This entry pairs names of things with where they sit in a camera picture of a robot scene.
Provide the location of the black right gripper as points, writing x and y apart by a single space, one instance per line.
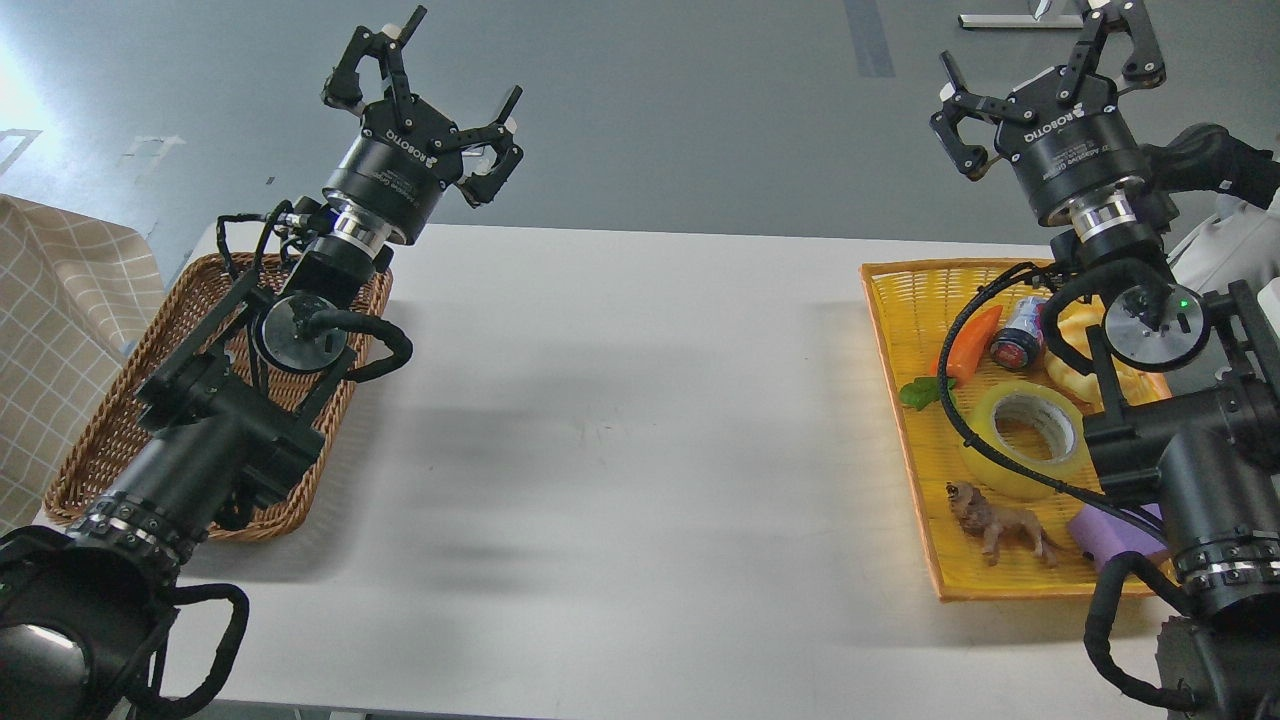
1075 145

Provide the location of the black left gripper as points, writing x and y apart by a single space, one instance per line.
397 163

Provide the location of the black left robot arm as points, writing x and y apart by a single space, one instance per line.
93 615

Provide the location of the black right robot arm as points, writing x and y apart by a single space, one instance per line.
1186 445

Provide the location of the white stand base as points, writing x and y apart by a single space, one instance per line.
975 22

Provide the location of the black shoe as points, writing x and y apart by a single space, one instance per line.
1215 150

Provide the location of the grey trouser leg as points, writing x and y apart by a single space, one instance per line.
1239 242

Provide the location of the brown wicker basket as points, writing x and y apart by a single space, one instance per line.
115 436

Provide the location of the small drink can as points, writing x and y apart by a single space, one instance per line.
1020 341

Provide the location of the orange toy carrot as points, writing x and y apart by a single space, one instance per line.
968 348

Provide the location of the yellow plastic basket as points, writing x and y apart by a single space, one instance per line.
912 304

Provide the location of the toy croissant bread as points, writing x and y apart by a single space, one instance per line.
1065 370

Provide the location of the beige checkered cloth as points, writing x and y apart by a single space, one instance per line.
76 293

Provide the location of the brown toy lion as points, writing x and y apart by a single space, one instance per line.
980 518

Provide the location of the purple foam block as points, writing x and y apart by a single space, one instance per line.
1100 537

